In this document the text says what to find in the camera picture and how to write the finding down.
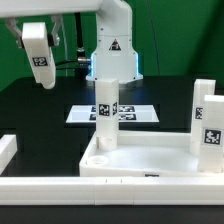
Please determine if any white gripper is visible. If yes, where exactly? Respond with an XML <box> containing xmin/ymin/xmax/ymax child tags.
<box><xmin>0</xmin><ymin>0</ymin><xmax>103</xmax><ymax>48</ymax></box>

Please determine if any black cable bundle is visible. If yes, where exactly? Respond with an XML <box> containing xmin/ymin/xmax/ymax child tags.
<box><xmin>54</xmin><ymin>59</ymin><xmax>92</xmax><ymax>72</ymax></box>

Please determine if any fiducial marker plate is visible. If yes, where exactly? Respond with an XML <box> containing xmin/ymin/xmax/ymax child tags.
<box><xmin>66</xmin><ymin>105</ymin><xmax>159</xmax><ymax>124</ymax></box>

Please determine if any white desk top tray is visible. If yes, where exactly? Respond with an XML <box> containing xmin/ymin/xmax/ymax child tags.
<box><xmin>79</xmin><ymin>130</ymin><xmax>224</xmax><ymax>177</ymax></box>

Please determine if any white front fence bar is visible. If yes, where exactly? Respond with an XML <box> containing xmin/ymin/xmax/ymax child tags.
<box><xmin>0</xmin><ymin>177</ymin><xmax>224</xmax><ymax>205</ymax></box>

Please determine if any white left fence block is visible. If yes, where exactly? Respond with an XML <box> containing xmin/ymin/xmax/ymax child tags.
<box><xmin>0</xmin><ymin>135</ymin><xmax>17</xmax><ymax>175</ymax></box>

